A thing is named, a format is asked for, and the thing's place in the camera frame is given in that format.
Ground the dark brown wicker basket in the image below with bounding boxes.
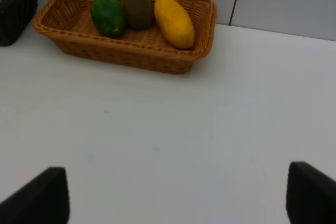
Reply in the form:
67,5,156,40
1,0,38,46

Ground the brown kiwi fruit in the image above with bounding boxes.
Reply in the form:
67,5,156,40
123,0,153,30

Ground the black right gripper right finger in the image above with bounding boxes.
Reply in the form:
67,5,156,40
286,162,335,224

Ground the yellow mango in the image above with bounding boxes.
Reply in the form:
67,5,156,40
154,0,195,49

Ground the bright green lime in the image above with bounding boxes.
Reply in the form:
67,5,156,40
90,0,126,38

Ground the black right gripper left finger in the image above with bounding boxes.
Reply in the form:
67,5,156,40
1,167,70,224

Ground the orange wicker basket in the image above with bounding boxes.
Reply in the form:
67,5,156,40
33,0,217,74

